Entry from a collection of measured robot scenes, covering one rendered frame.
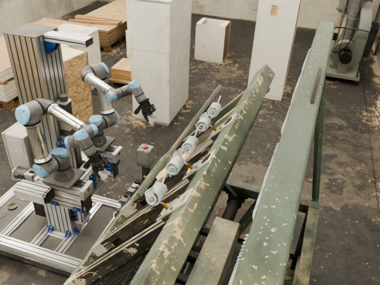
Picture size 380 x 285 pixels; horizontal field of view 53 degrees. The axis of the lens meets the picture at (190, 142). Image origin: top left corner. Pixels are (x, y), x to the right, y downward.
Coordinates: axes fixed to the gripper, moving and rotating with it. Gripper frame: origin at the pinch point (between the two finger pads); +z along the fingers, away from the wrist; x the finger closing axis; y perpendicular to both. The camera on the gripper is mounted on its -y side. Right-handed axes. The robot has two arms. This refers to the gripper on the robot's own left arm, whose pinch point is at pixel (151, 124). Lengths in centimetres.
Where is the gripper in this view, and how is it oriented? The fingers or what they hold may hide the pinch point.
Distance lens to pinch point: 292.7
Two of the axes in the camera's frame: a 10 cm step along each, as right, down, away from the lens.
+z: 4.1, 8.3, 3.7
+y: 8.5, -2.0, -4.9
